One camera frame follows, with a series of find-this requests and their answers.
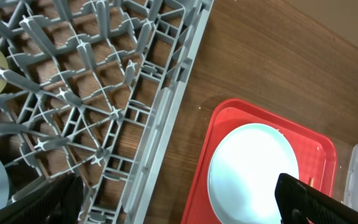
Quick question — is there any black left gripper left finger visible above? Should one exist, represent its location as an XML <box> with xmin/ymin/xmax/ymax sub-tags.
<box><xmin>0</xmin><ymin>174</ymin><xmax>84</xmax><ymax>224</ymax></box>

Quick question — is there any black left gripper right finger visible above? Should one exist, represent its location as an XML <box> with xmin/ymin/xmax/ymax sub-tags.
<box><xmin>275</xmin><ymin>173</ymin><xmax>358</xmax><ymax>224</ymax></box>

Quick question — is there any grey plastic dishwasher rack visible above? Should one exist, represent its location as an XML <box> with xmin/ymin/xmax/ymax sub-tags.
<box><xmin>0</xmin><ymin>0</ymin><xmax>213</xmax><ymax>223</ymax></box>

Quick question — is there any red plastic tray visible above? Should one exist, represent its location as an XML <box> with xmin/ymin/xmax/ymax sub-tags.
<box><xmin>181</xmin><ymin>98</ymin><xmax>337</xmax><ymax>224</ymax></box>

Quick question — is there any light blue plate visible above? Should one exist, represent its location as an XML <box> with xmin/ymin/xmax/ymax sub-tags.
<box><xmin>207</xmin><ymin>123</ymin><xmax>299</xmax><ymax>223</ymax></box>

